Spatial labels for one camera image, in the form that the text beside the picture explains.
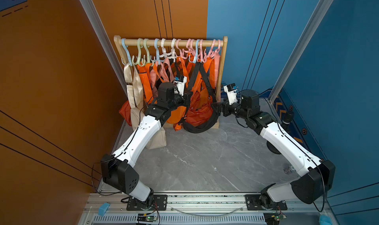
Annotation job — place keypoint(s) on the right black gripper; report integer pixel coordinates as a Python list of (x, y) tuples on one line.
[(227, 106)]

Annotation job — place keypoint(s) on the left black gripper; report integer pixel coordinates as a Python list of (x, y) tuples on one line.
[(185, 98)]

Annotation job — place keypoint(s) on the bright orange sling bag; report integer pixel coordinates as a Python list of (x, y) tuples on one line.
[(144, 73)]

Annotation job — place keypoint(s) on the dark orange sling bag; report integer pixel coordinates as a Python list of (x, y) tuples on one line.
[(185, 68)]

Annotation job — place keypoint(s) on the black sling bag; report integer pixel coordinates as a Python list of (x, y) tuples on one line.
[(200, 116)]

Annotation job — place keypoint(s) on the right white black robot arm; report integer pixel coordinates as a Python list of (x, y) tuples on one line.
[(315, 175)]

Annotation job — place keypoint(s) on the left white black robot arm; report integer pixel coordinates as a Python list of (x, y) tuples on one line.
[(118, 169)]

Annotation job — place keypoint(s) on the pink sling bag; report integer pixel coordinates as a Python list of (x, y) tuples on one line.
[(160, 72)]

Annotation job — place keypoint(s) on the beige sling bag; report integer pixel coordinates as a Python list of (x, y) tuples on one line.
[(138, 92)]

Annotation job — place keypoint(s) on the green plastic hook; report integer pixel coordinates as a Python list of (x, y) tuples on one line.
[(137, 60)]

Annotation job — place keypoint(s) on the blue plastic hook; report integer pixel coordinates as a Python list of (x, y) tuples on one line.
[(125, 47)]

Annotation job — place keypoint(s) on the wooden hanging rack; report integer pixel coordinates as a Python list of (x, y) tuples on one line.
[(156, 51)]

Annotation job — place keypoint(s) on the small round clear cap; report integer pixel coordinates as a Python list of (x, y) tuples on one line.
[(289, 169)]

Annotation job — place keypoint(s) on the green circuit board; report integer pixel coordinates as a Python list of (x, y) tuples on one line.
[(147, 218)]

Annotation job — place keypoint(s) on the blue foam block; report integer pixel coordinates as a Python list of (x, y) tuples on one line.
[(103, 209)]

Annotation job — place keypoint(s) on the teal cloth corner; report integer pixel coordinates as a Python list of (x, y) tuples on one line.
[(325, 220)]

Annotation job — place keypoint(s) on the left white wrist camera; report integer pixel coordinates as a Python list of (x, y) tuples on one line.
[(180, 82)]

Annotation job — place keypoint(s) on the light pink strap bag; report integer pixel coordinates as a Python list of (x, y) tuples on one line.
[(214, 70)]

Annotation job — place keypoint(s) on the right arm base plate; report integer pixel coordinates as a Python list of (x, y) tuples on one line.
[(263, 202)]

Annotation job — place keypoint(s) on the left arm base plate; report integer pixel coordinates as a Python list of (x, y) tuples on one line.
[(156, 201)]

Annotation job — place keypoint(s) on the aluminium rail frame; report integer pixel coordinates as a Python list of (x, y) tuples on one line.
[(205, 208)]

